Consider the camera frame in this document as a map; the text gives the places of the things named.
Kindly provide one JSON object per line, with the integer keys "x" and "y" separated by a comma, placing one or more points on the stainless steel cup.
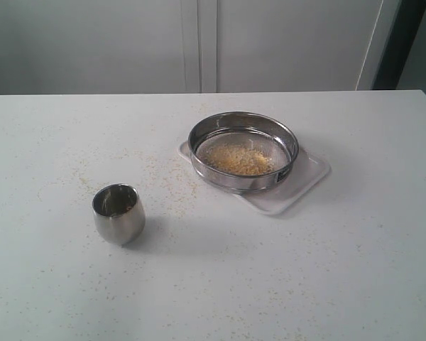
{"x": 118, "y": 212}

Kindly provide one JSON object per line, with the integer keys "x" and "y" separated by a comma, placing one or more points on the white plastic tray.
{"x": 307, "y": 171}

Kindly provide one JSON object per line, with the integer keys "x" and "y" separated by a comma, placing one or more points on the round stainless steel sieve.
{"x": 249, "y": 130}

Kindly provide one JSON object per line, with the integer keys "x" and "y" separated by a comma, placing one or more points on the white cabinet doors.
{"x": 109, "y": 47}

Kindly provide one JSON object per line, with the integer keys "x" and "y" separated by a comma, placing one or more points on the yellow millet grains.
{"x": 238, "y": 160}

